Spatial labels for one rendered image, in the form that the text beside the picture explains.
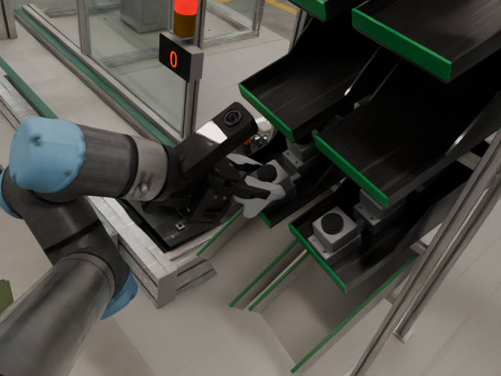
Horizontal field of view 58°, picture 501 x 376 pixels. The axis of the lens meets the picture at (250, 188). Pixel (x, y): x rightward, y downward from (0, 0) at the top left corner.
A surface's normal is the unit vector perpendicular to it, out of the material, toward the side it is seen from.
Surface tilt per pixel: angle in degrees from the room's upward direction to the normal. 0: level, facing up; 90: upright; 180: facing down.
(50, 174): 87
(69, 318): 56
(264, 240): 45
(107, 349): 0
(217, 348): 0
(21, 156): 65
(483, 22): 25
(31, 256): 0
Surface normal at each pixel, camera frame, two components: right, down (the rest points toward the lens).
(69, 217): 0.53, -0.11
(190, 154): -0.33, -0.47
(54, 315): 0.61, -0.79
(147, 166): 0.71, -0.04
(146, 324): 0.15, -0.76
